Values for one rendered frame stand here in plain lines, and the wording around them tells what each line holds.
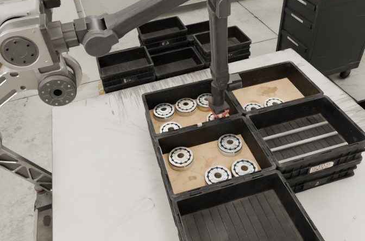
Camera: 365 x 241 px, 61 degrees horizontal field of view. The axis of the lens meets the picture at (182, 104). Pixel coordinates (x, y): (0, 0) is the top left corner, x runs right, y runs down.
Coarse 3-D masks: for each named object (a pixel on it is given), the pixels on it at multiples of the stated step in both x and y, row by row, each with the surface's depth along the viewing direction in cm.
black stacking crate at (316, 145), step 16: (272, 112) 136; (288, 112) 139; (304, 112) 142; (320, 112) 145; (336, 112) 134; (256, 128) 140; (272, 128) 140; (288, 128) 140; (320, 128) 138; (336, 128) 136; (352, 128) 126; (272, 144) 133; (304, 144) 132; (320, 144) 132; (336, 144) 131; (320, 160) 119; (336, 160) 122; (352, 160) 125; (288, 176) 120
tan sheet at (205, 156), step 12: (204, 144) 136; (216, 144) 135; (204, 156) 131; (216, 156) 130; (240, 156) 129; (252, 156) 129; (168, 168) 127; (192, 168) 126; (204, 168) 126; (228, 168) 125; (180, 180) 123; (192, 180) 122; (204, 180) 122; (180, 192) 118
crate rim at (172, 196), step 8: (224, 120) 132; (232, 120) 132; (192, 128) 130; (200, 128) 130; (248, 128) 128; (160, 136) 127; (168, 136) 127; (256, 136) 124; (160, 152) 121; (264, 152) 118; (160, 160) 118; (272, 160) 114; (272, 168) 112; (168, 176) 112; (240, 176) 110; (248, 176) 110; (168, 184) 110; (216, 184) 108; (184, 192) 107; (192, 192) 107
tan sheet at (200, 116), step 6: (174, 108) 155; (150, 114) 153; (198, 114) 151; (204, 114) 150; (228, 114) 149; (156, 120) 149; (174, 120) 148; (180, 120) 148; (186, 120) 148; (192, 120) 147; (198, 120) 147; (204, 120) 147; (156, 126) 146; (156, 132) 143
